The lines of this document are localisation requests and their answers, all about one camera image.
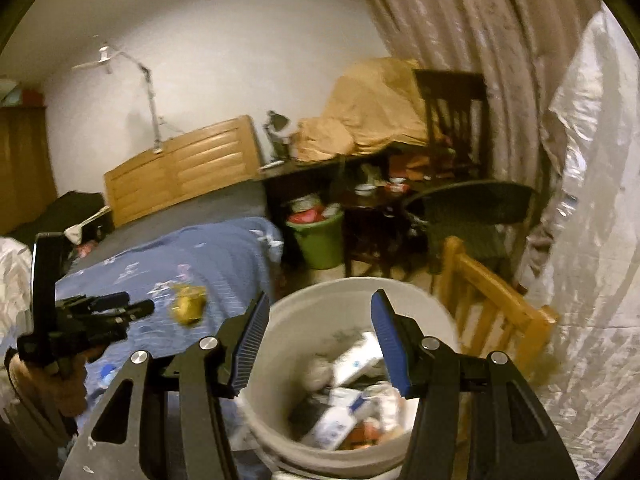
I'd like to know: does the white ceiling fan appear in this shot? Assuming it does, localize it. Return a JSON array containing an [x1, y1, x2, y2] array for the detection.
[[72, 42, 134, 76]]

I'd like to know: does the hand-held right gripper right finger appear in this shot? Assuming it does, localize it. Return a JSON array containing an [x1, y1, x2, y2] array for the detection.
[[370, 288, 577, 480]]

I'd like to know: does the patterned curtain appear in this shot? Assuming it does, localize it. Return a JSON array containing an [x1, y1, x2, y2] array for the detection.
[[350, 0, 603, 203]]

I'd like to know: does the dark grey bed sheet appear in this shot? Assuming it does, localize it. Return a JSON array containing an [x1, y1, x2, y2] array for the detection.
[[65, 180, 269, 277]]

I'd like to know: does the green plastic bin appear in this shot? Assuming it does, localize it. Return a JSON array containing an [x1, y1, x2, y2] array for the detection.
[[286, 210, 346, 271]]

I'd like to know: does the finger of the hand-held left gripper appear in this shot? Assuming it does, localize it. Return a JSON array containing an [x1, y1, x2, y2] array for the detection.
[[97, 300, 156, 320], [57, 291, 132, 312]]

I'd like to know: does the person's left forearm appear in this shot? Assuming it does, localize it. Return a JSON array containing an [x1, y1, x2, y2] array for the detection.
[[4, 345, 103, 418]]

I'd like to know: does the clear plastic cover sheet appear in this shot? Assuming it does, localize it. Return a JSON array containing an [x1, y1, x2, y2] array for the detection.
[[520, 5, 640, 463]]

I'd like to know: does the jointed metal holder arm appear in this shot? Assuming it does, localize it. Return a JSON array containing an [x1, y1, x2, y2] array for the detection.
[[117, 52, 169, 155]]

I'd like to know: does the black clothing pile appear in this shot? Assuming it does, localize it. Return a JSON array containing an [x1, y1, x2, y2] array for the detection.
[[10, 191, 109, 252]]

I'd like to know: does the tan cloth pile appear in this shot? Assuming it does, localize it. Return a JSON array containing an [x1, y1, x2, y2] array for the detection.
[[292, 57, 447, 162]]

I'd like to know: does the white crumpled blanket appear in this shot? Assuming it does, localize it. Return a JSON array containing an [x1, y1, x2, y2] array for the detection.
[[0, 237, 37, 353]]

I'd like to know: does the gold foil packet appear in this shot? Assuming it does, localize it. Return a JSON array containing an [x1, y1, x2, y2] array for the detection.
[[170, 284, 209, 327]]

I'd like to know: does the dark wooden desk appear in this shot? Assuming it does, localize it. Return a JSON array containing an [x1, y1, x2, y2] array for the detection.
[[255, 152, 453, 213]]

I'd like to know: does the dark green woven chair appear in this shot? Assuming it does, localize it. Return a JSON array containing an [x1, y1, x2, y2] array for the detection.
[[402, 180, 539, 282]]

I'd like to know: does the black desk lamp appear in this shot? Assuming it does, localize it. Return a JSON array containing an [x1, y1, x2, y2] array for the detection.
[[264, 110, 291, 162]]

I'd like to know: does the white plastic hanger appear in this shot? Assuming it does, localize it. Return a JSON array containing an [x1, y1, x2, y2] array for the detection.
[[64, 207, 112, 241]]

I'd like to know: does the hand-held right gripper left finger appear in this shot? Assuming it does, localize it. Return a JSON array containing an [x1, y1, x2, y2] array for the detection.
[[60, 291, 272, 480]]

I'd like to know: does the dark wooden chair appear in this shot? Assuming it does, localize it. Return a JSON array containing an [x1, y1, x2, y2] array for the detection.
[[414, 69, 492, 182]]

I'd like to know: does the dark round side table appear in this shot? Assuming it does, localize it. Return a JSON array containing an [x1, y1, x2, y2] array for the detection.
[[330, 185, 417, 279]]

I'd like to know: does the blue star-print blanket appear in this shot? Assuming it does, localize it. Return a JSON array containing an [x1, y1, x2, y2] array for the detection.
[[50, 216, 287, 480]]

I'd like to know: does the brown wooden wardrobe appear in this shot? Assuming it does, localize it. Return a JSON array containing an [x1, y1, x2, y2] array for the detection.
[[0, 105, 59, 237]]

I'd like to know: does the white plastic bucket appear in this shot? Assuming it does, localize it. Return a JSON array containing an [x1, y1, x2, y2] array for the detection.
[[240, 277, 464, 479]]

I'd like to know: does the pile of discarded packaging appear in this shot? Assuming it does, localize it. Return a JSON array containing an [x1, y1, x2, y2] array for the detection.
[[287, 330, 412, 452]]

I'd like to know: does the light wooden chair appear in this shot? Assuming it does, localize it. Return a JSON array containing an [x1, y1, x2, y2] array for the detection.
[[432, 236, 562, 357]]

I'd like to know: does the wooden headboard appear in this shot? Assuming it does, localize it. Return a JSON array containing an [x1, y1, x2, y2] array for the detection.
[[103, 115, 262, 229]]

